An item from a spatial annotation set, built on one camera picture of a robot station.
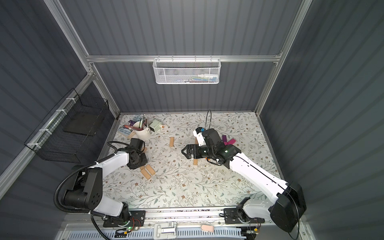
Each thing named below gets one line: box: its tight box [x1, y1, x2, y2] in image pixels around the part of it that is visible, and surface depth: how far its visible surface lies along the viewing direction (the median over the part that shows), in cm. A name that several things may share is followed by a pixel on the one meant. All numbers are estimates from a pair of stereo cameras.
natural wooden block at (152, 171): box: [145, 164, 156, 176], surface depth 92 cm
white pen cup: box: [133, 125, 151, 141], surface depth 101 cm
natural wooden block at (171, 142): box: [169, 137, 175, 147], surface depth 105 cm
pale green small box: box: [149, 120, 161, 133], surface depth 108 cm
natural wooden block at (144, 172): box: [141, 168, 151, 180], surface depth 91 cm
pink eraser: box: [201, 224, 215, 232], surface depth 71 cm
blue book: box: [118, 127, 132, 137], surface depth 108 cm
